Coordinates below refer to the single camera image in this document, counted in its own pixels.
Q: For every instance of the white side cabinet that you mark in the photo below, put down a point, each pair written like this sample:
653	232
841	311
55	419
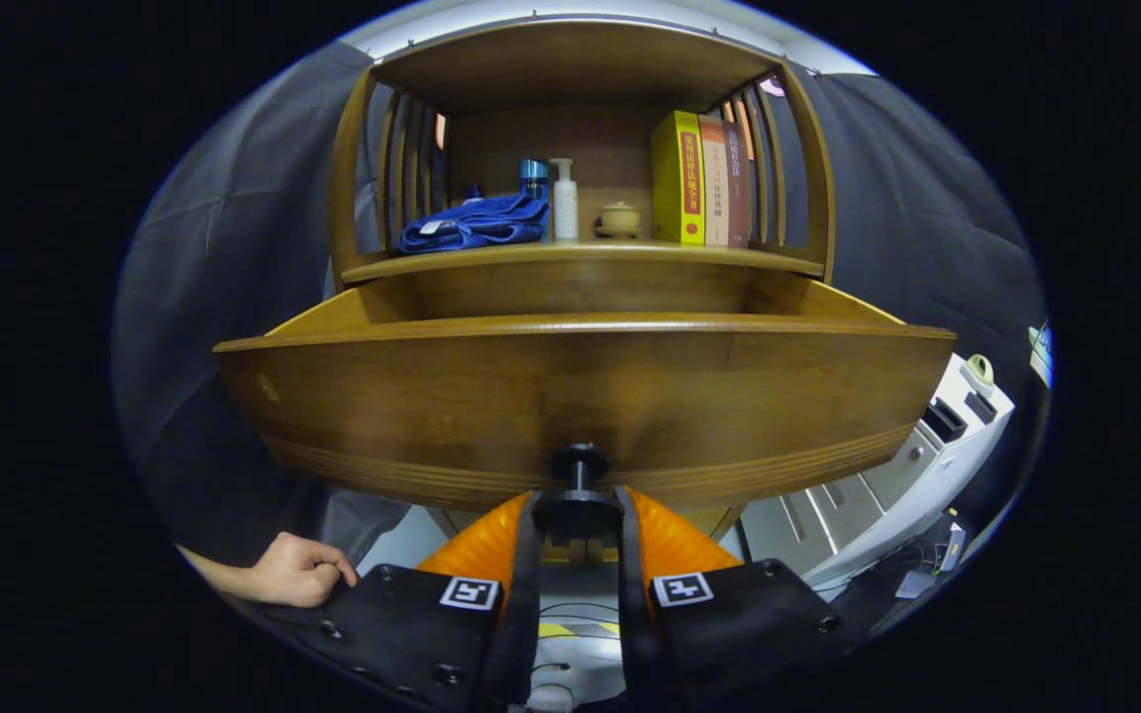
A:
887	475

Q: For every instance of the folded blue towel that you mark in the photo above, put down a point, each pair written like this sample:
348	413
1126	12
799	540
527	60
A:
476	223

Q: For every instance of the wooden drawer with black knob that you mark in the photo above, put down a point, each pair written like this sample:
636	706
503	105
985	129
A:
580	396

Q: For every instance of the wooden cabinet with slatted sides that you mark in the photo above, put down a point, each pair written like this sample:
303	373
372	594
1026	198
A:
570	59

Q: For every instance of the orange and white book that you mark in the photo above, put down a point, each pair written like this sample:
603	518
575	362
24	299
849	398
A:
715	188

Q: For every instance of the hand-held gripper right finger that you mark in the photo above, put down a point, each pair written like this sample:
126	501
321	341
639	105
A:
628	594

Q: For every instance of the brown book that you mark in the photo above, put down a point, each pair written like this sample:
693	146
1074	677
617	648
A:
738	188

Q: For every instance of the white wall device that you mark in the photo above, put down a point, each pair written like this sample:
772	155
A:
1041	352

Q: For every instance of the white pump bottle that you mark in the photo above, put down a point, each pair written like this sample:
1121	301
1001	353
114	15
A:
565	213

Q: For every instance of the wooden countertop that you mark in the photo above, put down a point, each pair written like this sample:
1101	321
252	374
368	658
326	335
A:
630	253

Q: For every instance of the small beige tape dispenser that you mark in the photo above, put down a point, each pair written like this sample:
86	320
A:
980	369

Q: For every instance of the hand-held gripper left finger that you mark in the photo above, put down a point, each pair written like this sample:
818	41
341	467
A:
528	594

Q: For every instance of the thick yellow book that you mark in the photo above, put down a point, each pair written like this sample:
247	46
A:
674	178

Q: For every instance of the clear blue bottle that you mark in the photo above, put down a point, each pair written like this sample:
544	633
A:
533	178

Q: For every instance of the yellow black floor tape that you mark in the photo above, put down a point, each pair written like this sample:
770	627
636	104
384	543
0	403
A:
556	630

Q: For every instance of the beige lidded tea cup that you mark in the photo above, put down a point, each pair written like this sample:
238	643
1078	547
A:
620	218

